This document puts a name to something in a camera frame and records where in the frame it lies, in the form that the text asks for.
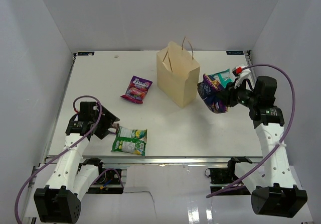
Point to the blue left table label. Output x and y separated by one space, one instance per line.
85 53

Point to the teal snack packet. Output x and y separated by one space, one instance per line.
223 77

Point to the red purple candy bag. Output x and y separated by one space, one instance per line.
137 90

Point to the blue table label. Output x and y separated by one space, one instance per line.
234 52
85 53

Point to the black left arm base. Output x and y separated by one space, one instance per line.
108 183

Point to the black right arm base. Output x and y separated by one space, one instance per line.
219 178

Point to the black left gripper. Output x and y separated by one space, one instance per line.
109 118

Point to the brown chocolate bar wrapper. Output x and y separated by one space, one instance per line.
114 128

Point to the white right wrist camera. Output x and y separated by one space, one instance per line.
239 74

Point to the green candy bag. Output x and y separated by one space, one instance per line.
131 141

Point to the aluminium front table rail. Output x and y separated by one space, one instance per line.
128 160

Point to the brown paper bag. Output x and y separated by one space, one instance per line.
177 73

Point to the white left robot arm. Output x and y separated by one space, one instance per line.
60 200

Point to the blue right table label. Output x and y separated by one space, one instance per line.
234 52

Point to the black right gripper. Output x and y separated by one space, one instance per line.
227 96

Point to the purple nut snack bag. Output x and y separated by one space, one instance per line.
207 90

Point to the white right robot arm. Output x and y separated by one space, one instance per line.
274 192

